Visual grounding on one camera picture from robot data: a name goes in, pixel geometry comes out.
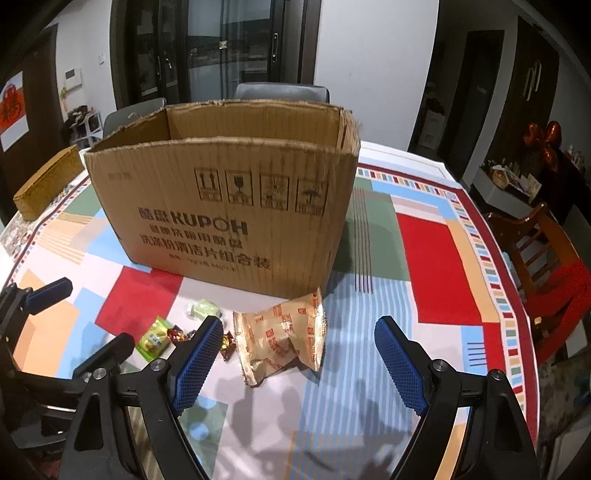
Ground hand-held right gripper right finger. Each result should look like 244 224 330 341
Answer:
374 316 541 480

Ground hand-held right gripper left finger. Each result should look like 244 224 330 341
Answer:
60 315 225 480

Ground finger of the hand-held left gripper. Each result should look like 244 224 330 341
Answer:
73 333 136 378
25 277 74 316

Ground tan pastry packet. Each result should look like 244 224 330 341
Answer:
232 287 328 387

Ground brown cardboard box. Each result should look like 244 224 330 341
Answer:
83 99 362 301

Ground red foil candy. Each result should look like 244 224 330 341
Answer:
218 331 238 363
167 324 198 346

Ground yellow green snack packet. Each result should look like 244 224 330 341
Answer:
137 316 172 358

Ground pale green wrapped candy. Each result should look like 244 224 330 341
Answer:
187 299 223 320

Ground colourful patterned tablecloth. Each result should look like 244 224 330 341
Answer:
0 138 541 480

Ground woven straw lidded box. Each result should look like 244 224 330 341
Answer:
13 144 85 221

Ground white shoe shelf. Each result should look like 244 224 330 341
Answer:
62 105 103 148

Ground red cloth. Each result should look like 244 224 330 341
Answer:
524 258 591 358

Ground dark wooden door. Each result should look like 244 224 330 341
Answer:
0 23 63 222

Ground brown wooden chair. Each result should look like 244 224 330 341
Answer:
487 200 591 356

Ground red and white door poster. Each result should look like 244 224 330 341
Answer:
0 71 29 151

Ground white low cabinet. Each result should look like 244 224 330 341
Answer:
471 161 550 217

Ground grey chair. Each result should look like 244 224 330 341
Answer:
102 97 168 139
233 83 331 104

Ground white bag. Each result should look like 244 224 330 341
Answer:
421 111 446 151

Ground red foil balloon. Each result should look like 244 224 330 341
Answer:
524 121 565 174

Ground dark wooden wardrobe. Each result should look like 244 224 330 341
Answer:
489 16 573 153

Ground dark framed glass doors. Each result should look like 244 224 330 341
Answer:
111 0 321 112

